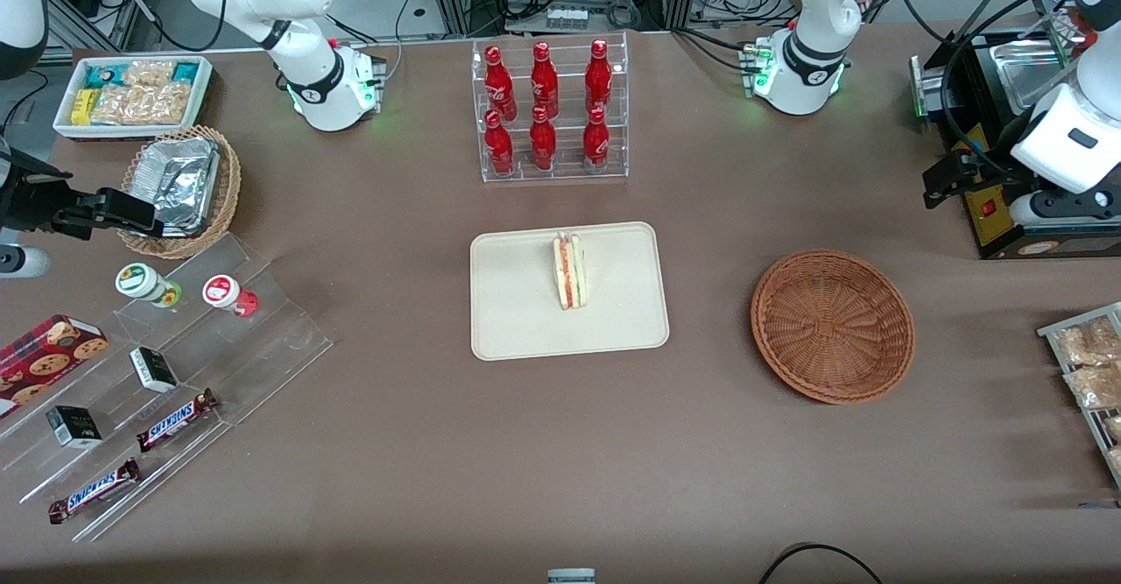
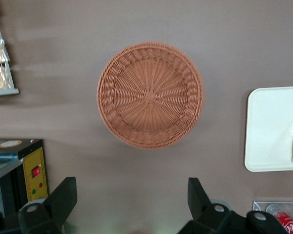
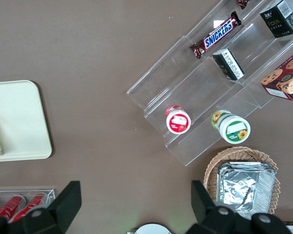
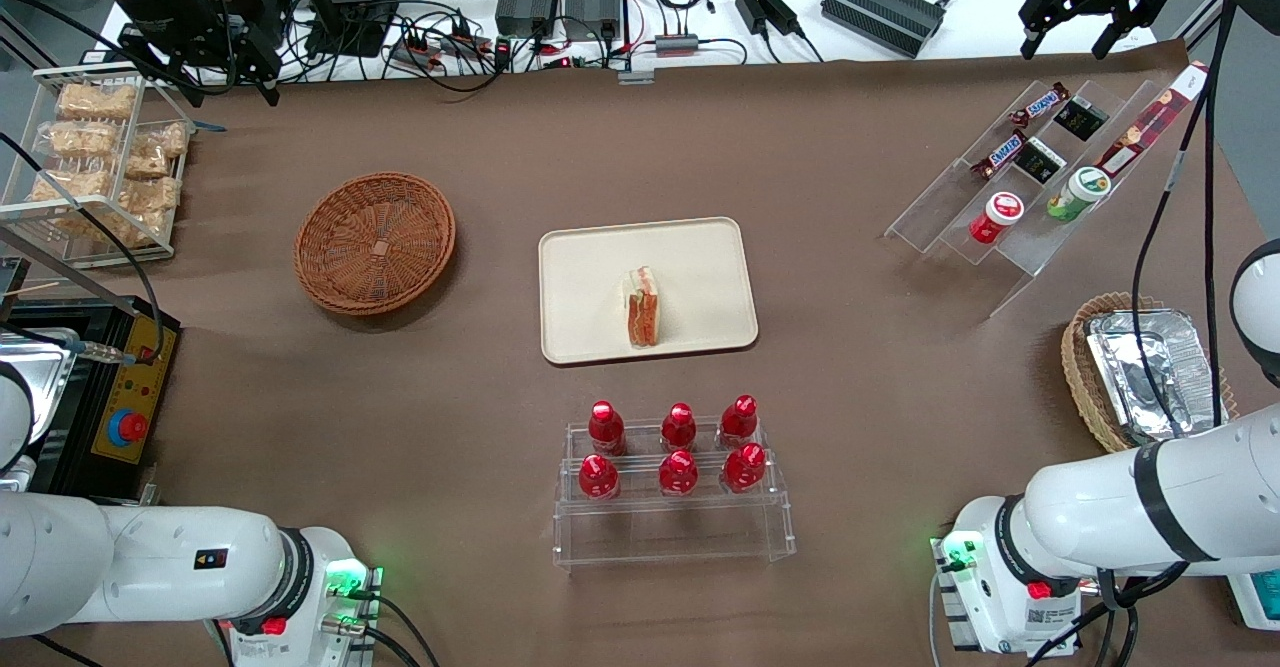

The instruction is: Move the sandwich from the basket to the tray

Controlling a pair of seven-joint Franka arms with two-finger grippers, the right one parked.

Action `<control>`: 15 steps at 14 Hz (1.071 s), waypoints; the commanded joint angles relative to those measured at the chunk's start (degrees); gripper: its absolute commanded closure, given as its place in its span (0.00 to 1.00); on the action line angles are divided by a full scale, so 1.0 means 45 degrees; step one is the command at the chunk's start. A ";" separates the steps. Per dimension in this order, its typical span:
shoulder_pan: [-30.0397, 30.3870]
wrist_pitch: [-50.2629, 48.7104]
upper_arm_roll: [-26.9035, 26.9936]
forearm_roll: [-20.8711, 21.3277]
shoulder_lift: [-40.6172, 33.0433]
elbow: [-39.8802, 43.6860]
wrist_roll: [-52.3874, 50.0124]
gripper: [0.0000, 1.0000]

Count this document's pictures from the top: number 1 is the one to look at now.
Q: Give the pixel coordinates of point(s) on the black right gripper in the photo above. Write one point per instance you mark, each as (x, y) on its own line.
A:
(26, 201)

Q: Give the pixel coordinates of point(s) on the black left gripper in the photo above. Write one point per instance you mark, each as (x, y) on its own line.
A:
(988, 172)

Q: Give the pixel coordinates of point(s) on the triangular sandwich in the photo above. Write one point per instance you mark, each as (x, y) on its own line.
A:
(571, 273)

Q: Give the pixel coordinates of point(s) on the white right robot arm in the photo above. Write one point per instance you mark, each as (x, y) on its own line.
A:
(306, 59)

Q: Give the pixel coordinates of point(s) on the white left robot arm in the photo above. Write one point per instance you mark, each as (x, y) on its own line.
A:
(801, 50)

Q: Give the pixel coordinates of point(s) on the light wicker basket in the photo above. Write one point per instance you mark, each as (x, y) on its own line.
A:
(230, 190)

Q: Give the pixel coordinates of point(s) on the white rectangular snack tray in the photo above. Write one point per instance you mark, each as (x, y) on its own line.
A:
(203, 85)

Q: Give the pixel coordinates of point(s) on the tray of packaged snacks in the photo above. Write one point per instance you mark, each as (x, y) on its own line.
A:
(1046, 332)

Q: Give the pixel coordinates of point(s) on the brown round wicker basket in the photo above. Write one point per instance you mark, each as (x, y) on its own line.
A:
(832, 330)

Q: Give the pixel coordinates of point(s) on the beige plastic tray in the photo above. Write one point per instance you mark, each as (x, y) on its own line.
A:
(517, 304)

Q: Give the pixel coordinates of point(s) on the aluminium foil container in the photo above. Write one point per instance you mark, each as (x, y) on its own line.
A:
(175, 181)

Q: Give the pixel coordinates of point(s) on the green-label white cup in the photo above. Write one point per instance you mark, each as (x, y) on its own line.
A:
(136, 280)

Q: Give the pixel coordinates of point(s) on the red-label white cup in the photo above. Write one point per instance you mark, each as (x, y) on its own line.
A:
(221, 291)

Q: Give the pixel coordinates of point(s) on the clear cracker bag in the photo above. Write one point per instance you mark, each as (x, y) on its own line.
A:
(166, 104)
(149, 73)
(118, 107)

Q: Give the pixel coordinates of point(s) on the yellow snack packet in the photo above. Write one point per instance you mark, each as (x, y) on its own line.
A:
(83, 107)

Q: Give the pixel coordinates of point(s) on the black food warmer cabinet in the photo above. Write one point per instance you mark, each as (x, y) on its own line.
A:
(974, 52)

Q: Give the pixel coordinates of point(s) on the stainless steel pan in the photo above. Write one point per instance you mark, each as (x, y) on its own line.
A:
(1033, 76)

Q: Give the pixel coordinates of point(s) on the teal snack packet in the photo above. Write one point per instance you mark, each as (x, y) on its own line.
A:
(186, 71)
(102, 74)

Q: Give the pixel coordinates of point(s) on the small black carton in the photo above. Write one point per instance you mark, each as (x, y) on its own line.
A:
(153, 369)
(74, 426)

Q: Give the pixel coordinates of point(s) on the red cookie box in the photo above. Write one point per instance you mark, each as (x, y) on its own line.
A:
(44, 356)

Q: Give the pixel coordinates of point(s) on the clear acrylic stepped stand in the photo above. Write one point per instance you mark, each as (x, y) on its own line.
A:
(289, 339)

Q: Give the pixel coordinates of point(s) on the snickers chocolate bar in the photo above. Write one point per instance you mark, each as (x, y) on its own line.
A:
(173, 422)
(95, 490)

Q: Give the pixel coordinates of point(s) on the clear nut snack bag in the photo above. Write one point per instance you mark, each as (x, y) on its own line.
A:
(1116, 461)
(1095, 387)
(1086, 343)
(1113, 428)

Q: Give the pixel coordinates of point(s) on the red cola bottle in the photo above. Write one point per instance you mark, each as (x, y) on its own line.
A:
(499, 151)
(596, 146)
(598, 76)
(543, 146)
(544, 80)
(499, 85)

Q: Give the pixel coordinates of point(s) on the clear acrylic bottle rack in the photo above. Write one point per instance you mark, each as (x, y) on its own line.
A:
(567, 172)

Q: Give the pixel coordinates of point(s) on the white power strip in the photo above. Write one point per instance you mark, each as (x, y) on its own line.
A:
(567, 17)

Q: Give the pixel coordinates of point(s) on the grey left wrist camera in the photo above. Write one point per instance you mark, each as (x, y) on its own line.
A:
(1026, 209)

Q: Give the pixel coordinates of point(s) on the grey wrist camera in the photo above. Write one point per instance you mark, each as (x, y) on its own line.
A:
(1026, 209)
(26, 262)

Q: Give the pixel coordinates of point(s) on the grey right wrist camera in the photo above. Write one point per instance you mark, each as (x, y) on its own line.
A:
(26, 262)

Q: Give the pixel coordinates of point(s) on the grey mount piece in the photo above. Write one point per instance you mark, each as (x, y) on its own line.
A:
(571, 577)

